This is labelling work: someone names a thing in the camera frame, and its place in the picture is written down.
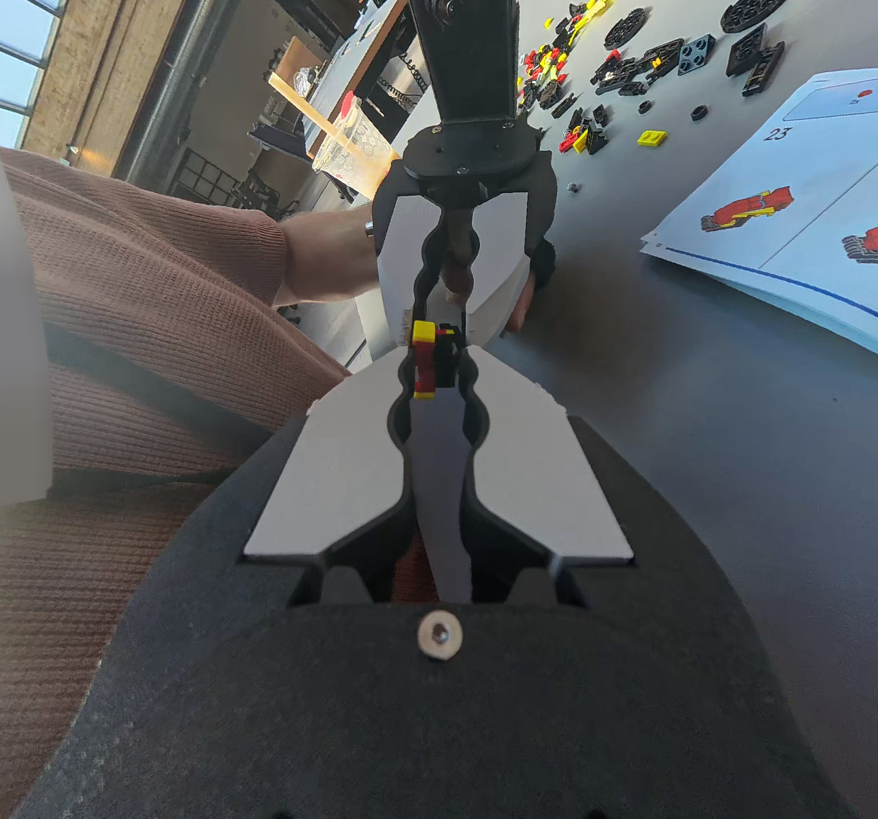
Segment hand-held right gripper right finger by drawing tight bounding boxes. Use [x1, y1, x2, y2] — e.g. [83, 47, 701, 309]
[463, 344, 635, 565]

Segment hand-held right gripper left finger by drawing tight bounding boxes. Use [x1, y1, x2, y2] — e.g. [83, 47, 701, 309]
[242, 347, 416, 565]

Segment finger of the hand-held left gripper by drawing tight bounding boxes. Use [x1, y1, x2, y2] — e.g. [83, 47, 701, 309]
[463, 189, 535, 348]
[376, 193, 447, 355]

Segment yellow black red brick assembly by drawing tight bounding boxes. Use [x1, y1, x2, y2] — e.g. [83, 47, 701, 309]
[410, 320, 462, 401]

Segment person's left forearm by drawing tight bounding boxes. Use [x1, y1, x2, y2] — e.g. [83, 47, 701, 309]
[0, 145, 290, 367]

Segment person's left hand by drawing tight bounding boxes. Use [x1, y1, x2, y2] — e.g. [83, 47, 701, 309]
[276, 203, 380, 307]

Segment bubble tea cup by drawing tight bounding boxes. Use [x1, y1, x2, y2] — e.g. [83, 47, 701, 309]
[311, 91, 403, 201]

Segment black round toy plate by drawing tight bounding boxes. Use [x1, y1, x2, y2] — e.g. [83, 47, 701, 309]
[603, 7, 650, 50]
[719, 0, 794, 35]

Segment tan wide straw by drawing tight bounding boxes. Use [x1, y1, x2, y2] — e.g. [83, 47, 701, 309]
[268, 71, 347, 141]

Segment pile of toy bricks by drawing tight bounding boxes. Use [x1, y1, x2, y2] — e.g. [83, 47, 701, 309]
[514, 0, 803, 156]

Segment open blue instruction booklet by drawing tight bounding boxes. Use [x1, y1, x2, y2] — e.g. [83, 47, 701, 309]
[639, 68, 878, 355]

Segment window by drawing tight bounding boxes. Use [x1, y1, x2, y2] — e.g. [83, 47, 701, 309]
[0, 0, 86, 148]

